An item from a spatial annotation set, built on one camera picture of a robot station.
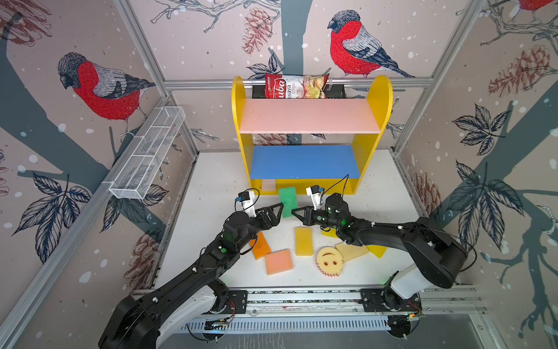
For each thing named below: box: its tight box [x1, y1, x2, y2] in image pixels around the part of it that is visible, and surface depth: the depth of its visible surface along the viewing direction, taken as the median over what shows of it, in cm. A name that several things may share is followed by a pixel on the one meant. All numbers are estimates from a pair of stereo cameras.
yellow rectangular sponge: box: [294, 226, 314, 256], surface depth 90 cm
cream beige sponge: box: [334, 242, 370, 263], surface depth 86 cm
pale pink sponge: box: [261, 178, 277, 192], surface depth 105 cm
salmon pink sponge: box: [264, 248, 294, 276], surface depth 84 cm
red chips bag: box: [264, 72, 330, 99], surface depth 89 cm
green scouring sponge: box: [279, 186, 298, 219], surface depth 85 cm
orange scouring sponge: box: [249, 231, 272, 261], surface depth 86 cm
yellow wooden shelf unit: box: [231, 75, 394, 195], surface depth 81 cm
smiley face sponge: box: [316, 246, 345, 278], surface depth 81 cm
